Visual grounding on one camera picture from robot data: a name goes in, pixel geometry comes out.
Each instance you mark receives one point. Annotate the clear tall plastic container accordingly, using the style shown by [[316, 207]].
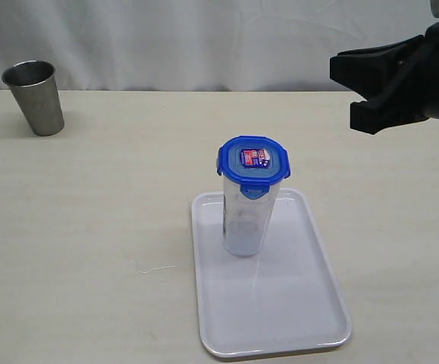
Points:
[[247, 212]]

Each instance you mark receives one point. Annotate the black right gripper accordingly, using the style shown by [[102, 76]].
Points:
[[369, 71]]

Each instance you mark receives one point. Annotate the white rectangular plastic tray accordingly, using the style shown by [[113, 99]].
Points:
[[285, 299]]

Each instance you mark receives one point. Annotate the blue plastic lid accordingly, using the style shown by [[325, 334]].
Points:
[[254, 163]]

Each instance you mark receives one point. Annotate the stainless steel cup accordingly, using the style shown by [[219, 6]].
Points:
[[33, 85]]

